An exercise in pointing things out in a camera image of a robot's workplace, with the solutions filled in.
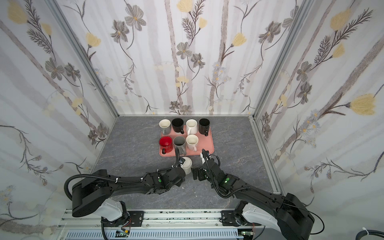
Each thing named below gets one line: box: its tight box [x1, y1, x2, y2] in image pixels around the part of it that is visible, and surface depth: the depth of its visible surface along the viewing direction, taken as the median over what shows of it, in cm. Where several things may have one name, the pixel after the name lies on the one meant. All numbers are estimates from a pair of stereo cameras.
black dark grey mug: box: [198, 118, 210, 137], surface depth 106 cm
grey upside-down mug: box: [173, 136, 186, 156], surface depth 94 cm
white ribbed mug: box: [186, 119, 198, 136], surface depth 106 cm
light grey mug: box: [158, 118, 171, 136], surface depth 104 cm
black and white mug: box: [171, 118, 184, 134], surface depth 106 cm
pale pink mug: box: [185, 134, 199, 152], surface depth 95 cm
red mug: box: [159, 135, 173, 155], surface depth 98 cm
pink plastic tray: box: [159, 125, 215, 157], surface depth 98 cm
